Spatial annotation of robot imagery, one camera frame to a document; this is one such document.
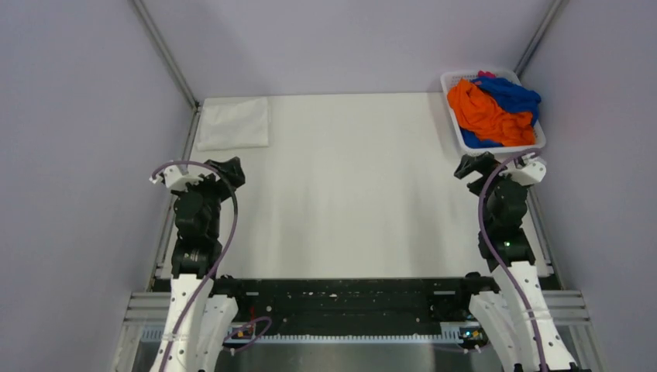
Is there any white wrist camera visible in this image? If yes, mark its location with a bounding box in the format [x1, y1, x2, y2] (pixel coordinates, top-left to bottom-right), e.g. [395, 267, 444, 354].
[501, 155, 547, 187]
[149, 164, 202, 191]

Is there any white cable duct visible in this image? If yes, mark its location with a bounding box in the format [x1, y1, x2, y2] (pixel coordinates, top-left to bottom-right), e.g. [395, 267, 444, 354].
[139, 323, 489, 346]

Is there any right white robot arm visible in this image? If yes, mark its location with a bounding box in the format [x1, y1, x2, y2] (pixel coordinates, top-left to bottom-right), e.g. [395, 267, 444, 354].
[454, 149, 581, 371]

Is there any blue t shirt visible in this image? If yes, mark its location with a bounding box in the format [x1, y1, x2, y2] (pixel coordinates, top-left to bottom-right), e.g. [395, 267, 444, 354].
[459, 77, 542, 149]

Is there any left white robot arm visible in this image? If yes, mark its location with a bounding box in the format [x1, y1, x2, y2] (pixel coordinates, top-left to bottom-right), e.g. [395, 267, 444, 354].
[150, 157, 249, 371]

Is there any white plastic basket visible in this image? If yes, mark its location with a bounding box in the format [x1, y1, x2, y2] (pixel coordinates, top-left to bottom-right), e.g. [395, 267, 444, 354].
[440, 70, 545, 154]

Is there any orange t shirt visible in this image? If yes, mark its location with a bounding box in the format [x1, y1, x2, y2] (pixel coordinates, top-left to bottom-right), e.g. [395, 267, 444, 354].
[447, 79, 535, 146]

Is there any pink garment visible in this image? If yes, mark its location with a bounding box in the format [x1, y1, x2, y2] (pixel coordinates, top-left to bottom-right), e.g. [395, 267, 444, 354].
[477, 71, 497, 78]

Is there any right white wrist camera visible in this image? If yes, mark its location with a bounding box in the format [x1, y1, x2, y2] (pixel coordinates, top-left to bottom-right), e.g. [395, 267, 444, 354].
[501, 155, 547, 187]

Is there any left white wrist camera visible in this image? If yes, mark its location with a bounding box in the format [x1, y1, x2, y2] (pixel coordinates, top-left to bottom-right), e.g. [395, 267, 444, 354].
[149, 164, 202, 191]

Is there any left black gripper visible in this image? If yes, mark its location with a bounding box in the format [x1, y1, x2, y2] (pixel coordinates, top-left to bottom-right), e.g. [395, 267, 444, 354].
[172, 157, 244, 236]

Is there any folded white t shirt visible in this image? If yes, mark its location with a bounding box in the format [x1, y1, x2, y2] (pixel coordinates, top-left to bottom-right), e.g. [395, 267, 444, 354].
[195, 97, 270, 151]

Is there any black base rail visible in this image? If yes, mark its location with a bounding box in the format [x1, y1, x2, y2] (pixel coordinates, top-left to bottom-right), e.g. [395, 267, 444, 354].
[213, 273, 491, 344]

